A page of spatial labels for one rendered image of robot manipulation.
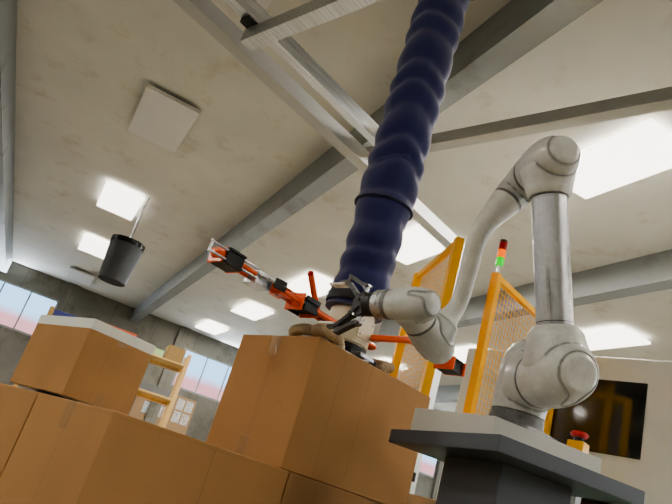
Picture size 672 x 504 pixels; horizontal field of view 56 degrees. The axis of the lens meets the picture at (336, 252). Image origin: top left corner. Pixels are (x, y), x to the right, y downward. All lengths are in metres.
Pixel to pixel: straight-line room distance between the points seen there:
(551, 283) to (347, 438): 0.80
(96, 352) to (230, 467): 1.88
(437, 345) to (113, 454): 0.93
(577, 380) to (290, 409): 0.82
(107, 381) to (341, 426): 1.79
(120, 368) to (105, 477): 2.07
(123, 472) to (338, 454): 0.74
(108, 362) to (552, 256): 2.45
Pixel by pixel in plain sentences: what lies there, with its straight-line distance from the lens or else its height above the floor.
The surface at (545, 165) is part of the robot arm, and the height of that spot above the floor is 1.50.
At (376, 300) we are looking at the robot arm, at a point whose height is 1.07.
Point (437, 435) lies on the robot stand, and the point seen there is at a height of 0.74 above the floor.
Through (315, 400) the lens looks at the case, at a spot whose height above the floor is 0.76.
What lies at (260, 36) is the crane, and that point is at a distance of 4.17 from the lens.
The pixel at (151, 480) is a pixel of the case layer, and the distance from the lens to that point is 1.64.
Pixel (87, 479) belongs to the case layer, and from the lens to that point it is 1.56.
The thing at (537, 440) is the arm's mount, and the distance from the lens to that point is 1.83.
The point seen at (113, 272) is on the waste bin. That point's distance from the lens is 9.84.
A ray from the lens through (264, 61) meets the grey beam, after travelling 4.71.
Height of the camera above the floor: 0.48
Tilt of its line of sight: 21 degrees up
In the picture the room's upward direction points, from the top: 17 degrees clockwise
